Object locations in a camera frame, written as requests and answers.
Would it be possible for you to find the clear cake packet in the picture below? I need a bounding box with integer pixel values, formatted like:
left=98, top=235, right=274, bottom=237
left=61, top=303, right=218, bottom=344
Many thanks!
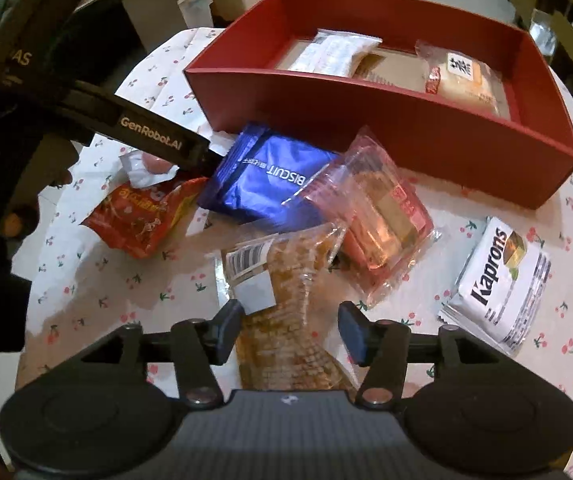
left=415, top=40, right=512, bottom=118

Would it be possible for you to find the pink sausage packet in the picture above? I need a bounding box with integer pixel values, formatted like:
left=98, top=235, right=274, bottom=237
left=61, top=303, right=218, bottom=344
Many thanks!
left=119, top=150, right=180, bottom=189

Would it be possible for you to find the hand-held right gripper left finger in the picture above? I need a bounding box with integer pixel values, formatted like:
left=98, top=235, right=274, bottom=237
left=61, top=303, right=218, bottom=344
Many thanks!
left=79, top=299, right=247, bottom=406

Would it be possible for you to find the clear brown bread packet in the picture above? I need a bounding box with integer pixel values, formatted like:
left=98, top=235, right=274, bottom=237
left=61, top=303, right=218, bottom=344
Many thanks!
left=219, top=222, right=362, bottom=392

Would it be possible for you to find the red cardboard box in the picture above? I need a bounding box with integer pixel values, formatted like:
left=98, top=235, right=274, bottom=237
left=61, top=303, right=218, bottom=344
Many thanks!
left=184, top=0, right=573, bottom=210

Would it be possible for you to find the white snack packet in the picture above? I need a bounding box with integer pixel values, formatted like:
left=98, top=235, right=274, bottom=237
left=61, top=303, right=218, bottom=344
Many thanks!
left=286, top=30, right=383, bottom=77

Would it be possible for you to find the red clear mooncake packet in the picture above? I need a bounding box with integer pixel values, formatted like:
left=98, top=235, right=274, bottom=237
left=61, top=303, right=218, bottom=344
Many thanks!
left=299, top=127, right=440, bottom=308

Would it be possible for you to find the floral tablecloth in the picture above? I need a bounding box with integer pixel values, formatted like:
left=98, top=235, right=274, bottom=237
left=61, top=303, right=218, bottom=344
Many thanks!
left=14, top=25, right=573, bottom=461

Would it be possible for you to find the red orange snack packet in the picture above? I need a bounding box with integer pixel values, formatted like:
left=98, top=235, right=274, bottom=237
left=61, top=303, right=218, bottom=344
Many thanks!
left=81, top=177, right=210, bottom=261

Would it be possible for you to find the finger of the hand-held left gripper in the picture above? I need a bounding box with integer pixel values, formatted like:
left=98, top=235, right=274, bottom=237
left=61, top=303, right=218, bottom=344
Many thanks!
left=174, top=132, right=227, bottom=177

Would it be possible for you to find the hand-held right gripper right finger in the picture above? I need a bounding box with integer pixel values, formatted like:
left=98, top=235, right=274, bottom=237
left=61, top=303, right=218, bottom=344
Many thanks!
left=337, top=301, right=507, bottom=408

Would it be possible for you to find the white wafer packet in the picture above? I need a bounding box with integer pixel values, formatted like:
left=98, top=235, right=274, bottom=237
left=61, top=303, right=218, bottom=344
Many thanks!
left=439, top=216, right=552, bottom=358

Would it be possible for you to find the blue biscuit packet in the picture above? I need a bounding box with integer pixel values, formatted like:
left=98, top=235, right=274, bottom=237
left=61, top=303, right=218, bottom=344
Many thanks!
left=197, top=122, right=347, bottom=233

